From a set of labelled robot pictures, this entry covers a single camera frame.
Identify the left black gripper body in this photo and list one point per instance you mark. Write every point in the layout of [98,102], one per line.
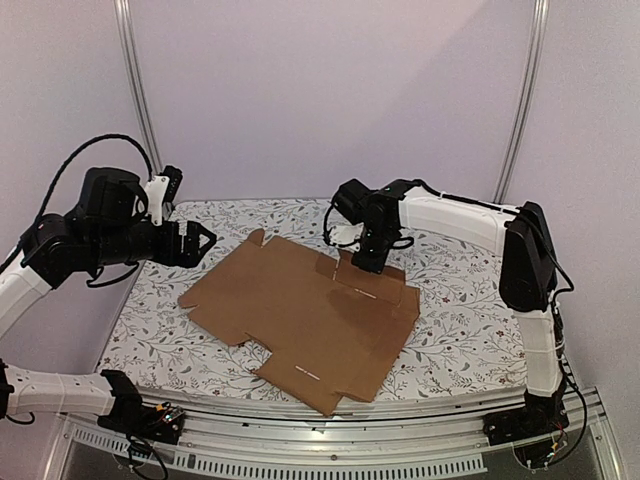
[117,244]

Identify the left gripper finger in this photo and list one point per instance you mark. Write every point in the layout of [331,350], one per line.
[199,237]
[191,258]

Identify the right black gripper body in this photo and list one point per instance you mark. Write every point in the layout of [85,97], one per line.
[373,262]

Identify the brown cardboard paper box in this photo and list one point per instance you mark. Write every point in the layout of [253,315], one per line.
[332,330]

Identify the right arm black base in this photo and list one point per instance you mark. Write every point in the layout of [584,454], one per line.
[538,416]

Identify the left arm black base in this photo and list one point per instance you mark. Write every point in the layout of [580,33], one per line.
[128,415]

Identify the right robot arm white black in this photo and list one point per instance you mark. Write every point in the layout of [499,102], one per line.
[518,235]

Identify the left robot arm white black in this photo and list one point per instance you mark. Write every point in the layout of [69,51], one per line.
[47,255]

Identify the floral patterned table mat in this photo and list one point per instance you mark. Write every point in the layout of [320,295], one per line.
[465,341]

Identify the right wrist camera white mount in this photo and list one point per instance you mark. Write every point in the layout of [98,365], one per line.
[346,237]

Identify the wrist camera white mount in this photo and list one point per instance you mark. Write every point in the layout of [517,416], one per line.
[346,237]
[161,190]

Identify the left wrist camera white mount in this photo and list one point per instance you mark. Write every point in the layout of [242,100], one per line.
[161,190]

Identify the front aluminium rail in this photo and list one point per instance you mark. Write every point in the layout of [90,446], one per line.
[440,438]

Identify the left aluminium frame post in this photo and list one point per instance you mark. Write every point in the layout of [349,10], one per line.
[124,21]

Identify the aluminium frame post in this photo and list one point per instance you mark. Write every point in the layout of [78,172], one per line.
[124,21]
[525,98]

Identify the right aluminium frame post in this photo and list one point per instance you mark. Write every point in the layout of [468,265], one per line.
[525,98]

